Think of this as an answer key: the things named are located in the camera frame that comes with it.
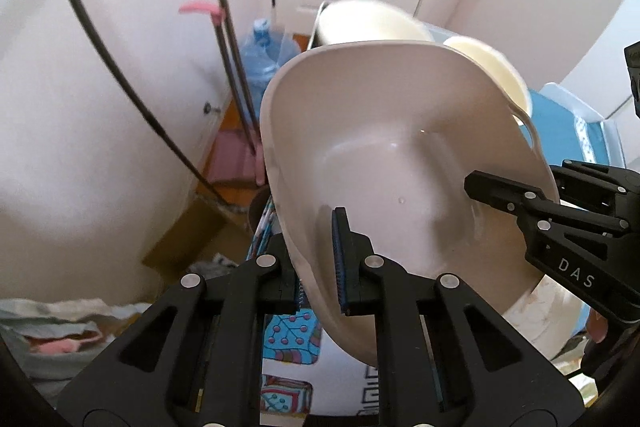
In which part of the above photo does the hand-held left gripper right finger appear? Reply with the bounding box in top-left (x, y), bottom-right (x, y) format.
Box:
top-left (331, 206), bottom-right (584, 427)

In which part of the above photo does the beige plastic basin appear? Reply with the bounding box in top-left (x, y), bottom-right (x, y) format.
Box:
top-left (259, 41), bottom-right (561, 368)

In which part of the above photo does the blue water bottle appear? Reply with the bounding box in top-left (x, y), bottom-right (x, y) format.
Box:
top-left (239, 19), bottom-right (302, 108)

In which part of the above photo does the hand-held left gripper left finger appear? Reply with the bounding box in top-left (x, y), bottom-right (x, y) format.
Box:
top-left (56, 231), bottom-right (308, 427)

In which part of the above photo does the white marbled side table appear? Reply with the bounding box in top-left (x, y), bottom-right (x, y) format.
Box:
top-left (502, 276), bottom-right (597, 364)

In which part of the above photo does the blue tablecloth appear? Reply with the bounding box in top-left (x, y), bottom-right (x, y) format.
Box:
top-left (520, 89), bottom-right (608, 174)

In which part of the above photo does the pile of clothes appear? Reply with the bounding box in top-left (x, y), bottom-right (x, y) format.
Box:
top-left (0, 297), bottom-right (152, 404)

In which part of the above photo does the flat cardboard box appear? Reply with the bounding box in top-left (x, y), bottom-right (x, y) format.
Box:
top-left (142, 194), bottom-right (257, 279)

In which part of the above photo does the pink dustpan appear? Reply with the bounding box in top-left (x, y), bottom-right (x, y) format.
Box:
top-left (179, 0), bottom-right (260, 184)

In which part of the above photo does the person's right hand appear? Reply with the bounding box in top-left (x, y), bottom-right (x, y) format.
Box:
top-left (588, 307), bottom-right (611, 344)

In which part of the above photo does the white ceramic cup bowl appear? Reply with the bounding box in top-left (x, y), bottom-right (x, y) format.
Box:
top-left (315, 0), bottom-right (436, 52)

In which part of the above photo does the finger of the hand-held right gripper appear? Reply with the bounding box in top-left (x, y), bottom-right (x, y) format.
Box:
top-left (464, 170), bottom-right (632, 253)
top-left (549, 159), bottom-right (640, 220)

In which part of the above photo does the cream ceramic bowl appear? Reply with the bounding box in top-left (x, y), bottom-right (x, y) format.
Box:
top-left (442, 36), bottom-right (534, 118)

